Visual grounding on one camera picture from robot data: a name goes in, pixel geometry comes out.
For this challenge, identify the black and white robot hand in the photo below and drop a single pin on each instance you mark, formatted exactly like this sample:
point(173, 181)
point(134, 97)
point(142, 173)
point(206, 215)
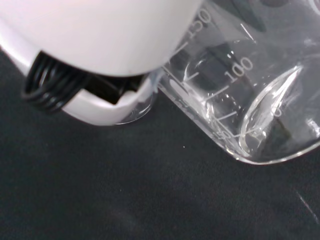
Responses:
point(87, 37)

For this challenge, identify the black cloth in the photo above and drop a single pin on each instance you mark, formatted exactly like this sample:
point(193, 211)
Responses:
point(125, 187)

